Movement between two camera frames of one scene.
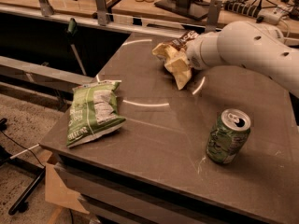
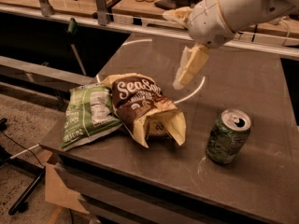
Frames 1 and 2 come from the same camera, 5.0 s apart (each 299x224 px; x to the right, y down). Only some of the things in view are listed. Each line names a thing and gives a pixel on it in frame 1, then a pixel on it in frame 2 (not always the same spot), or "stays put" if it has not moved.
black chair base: x=6 y=160 stays put
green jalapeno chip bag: x=93 y=111 stays put
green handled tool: x=72 y=30 stays put
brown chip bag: x=177 y=60 -> x=144 y=109
